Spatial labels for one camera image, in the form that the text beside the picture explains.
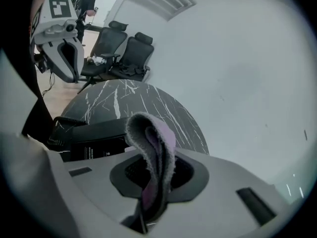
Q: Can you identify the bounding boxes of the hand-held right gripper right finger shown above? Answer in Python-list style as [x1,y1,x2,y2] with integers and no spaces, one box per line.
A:
[148,149,296,238]

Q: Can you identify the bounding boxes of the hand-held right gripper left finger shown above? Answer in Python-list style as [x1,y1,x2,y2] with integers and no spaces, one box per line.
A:
[62,150,147,238]

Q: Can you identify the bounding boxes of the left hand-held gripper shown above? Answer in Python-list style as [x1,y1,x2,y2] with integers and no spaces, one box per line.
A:
[30,0,86,83]

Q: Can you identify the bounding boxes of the purple cloth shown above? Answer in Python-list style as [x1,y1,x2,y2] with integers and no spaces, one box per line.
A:
[125,112,177,223]

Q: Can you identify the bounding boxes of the black mesh office chair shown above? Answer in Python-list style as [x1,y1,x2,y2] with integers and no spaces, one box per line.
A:
[108,32,155,82]
[77,20,128,94]

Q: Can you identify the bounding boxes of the black garment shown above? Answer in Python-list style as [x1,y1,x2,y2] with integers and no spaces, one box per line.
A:
[115,62,146,77]

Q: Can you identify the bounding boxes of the black dangling cable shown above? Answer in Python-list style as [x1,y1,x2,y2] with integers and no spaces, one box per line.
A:
[41,69,56,98]

